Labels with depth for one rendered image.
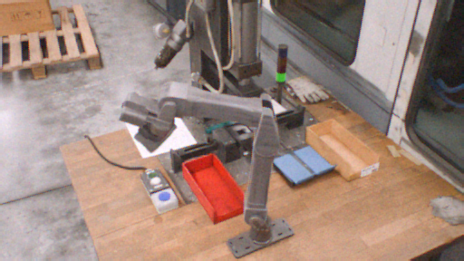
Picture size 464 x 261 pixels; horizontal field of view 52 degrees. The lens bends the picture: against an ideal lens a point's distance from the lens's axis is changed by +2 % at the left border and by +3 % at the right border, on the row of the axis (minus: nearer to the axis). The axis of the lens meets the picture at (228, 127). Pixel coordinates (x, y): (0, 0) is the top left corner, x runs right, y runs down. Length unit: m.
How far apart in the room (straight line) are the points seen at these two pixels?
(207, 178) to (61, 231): 1.37
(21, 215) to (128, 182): 1.43
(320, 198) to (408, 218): 0.27
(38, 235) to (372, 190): 1.87
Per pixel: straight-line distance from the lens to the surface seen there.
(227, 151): 1.63
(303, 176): 1.60
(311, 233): 1.45
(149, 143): 1.22
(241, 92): 1.52
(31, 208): 3.00
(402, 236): 1.51
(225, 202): 1.52
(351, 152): 1.76
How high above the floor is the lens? 1.98
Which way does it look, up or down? 36 degrees down
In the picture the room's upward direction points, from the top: 1 degrees counter-clockwise
